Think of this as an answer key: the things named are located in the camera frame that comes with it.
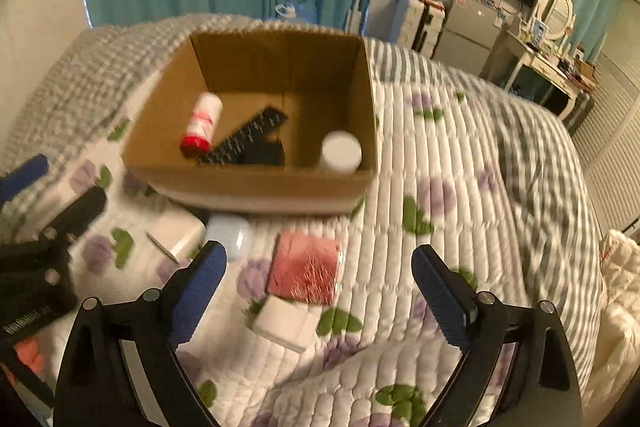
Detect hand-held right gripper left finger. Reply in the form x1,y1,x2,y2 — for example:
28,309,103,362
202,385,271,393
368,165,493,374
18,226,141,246
52,239,228,427

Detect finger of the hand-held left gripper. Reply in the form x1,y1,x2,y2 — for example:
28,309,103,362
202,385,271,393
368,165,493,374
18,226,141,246
0,187,108,305
0,154,50,210

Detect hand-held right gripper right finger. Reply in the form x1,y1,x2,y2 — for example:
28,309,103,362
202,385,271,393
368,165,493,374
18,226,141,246
411,244,584,427

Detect pink box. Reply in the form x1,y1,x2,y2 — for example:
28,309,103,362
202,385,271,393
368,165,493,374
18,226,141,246
266,232,344,307

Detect brown cardboard box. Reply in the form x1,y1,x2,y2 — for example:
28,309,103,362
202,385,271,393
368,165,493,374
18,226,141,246
121,29,379,216

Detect pale blue plastic container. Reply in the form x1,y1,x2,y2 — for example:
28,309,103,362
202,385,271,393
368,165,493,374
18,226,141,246
205,214,252,263

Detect flat white box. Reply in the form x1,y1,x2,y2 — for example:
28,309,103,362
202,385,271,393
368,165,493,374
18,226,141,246
147,202,209,266

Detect small white box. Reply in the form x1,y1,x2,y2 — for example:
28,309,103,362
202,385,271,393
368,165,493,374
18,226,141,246
250,295,321,354

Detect grey checked blanket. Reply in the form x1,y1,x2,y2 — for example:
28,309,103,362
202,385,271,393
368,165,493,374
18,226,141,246
9,13,281,152

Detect white bottle with red cap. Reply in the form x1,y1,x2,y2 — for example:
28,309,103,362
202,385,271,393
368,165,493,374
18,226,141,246
179,92,224,158

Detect black remote control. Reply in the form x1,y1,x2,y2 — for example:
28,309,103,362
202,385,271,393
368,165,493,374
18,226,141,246
196,106,290,166

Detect white padded jacket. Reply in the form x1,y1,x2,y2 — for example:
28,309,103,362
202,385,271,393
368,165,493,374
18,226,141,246
599,228,640,410

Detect white round jar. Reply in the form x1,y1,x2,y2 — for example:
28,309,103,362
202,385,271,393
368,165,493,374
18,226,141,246
320,131,363,173

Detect white louvered wardrobe doors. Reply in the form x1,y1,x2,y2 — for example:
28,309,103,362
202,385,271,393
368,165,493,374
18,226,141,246
569,0,640,235

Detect white dressing table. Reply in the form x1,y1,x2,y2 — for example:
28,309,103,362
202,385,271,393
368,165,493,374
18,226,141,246
499,26,599,122

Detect grey refrigerator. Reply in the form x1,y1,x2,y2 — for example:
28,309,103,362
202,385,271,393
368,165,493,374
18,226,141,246
432,0,507,78

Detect white oval vanity mirror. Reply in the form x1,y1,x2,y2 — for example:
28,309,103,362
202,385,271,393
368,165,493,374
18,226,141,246
530,0,576,44

